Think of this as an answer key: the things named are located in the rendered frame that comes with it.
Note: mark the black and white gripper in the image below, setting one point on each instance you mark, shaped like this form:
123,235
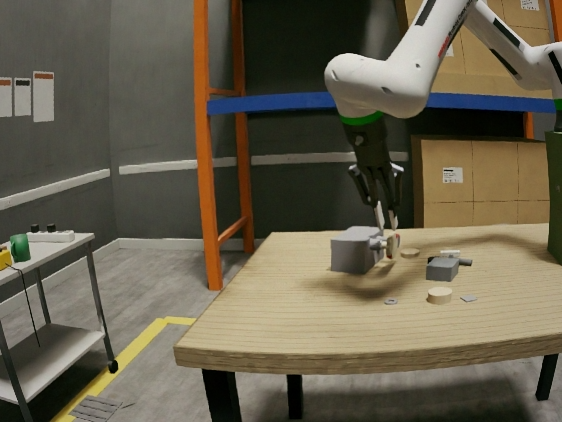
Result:
377,160

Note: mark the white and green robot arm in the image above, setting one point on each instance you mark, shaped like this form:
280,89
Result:
362,87

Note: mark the grey bolt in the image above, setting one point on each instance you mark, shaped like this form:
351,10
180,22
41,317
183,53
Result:
462,260

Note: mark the tan round wooden disc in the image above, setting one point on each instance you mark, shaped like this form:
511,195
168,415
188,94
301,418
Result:
409,253

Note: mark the beige short cylinder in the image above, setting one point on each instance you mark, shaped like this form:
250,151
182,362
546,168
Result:
439,295

